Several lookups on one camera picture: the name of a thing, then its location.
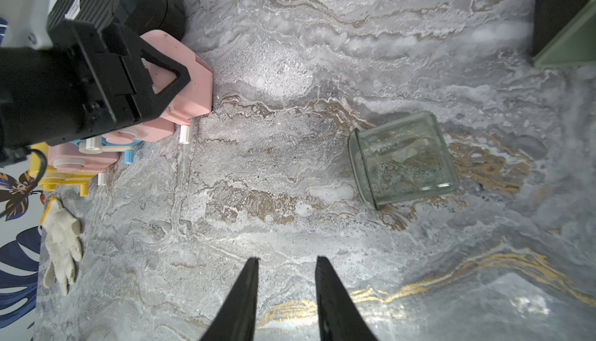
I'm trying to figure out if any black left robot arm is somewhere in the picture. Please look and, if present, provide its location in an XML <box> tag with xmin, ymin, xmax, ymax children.
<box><xmin>1</xmin><ymin>0</ymin><xmax>190</xmax><ymax>166</ymax></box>

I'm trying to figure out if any white work glove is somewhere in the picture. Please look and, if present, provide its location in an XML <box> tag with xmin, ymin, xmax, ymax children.
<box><xmin>40</xmin><ymin>198</ymin><xmax>83</xmax><ymax>296</ymax></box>

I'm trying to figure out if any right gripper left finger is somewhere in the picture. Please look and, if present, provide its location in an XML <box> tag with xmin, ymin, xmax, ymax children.
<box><xmin>200</xmin><ymin>257</ymin><xmax>259</xmax><ymax>341</ymax></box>

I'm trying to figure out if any yellow pencil sharpener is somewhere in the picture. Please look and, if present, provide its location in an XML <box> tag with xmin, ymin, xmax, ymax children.
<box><xmin>28</xmin><ymin>142</ymin><xmax>99</xmax><ymax>198</ymax></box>

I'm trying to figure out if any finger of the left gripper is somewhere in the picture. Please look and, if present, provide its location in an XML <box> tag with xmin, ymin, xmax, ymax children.
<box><xmin>102</xmin><ymin>24</ymin><xmax>190</xmax><ymax>113</ymax></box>

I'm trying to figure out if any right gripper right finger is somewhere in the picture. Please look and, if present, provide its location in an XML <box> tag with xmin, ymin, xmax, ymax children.
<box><xmin>315</xmin><ymin>257</ymin><xmax>377</xmax><ymax>340</ymax></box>

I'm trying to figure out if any black plastic tool case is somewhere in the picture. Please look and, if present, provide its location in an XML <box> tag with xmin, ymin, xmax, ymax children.
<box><xmin>47</xmin><ymin>0</ymin><xmax>186</xmax><ymax>40</ymax></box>

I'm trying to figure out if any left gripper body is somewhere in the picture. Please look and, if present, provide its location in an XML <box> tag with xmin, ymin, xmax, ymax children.
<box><xmin>1</xmin><ymin>20</ymin><xmax>154</xmax><ymax>148</ymax></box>

